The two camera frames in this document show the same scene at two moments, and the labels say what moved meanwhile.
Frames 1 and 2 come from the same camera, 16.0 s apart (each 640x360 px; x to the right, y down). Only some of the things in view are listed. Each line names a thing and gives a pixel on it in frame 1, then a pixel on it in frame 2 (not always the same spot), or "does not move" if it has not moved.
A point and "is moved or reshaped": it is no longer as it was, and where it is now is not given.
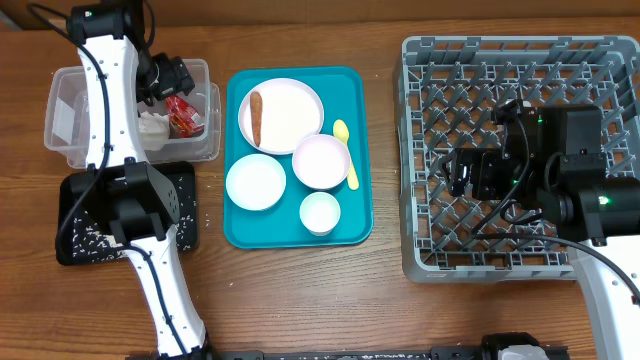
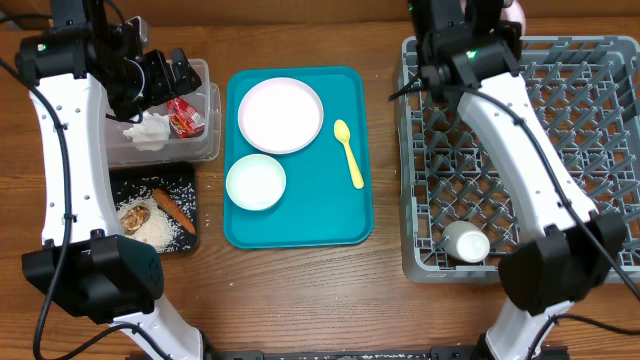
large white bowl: x=321 y=162 → x=514 y=13
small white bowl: x=255 y=182 does not move
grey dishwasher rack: x=446 y=87 does not move
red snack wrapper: x=183 y=120 does not move
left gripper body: x=159 y=77 does not move
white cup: x=320 y=213 → x=466 y=241
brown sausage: x=255 y=113 is moved or reshaped
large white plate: x=276 y=113 does not move
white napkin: x=155 y=130 does not move
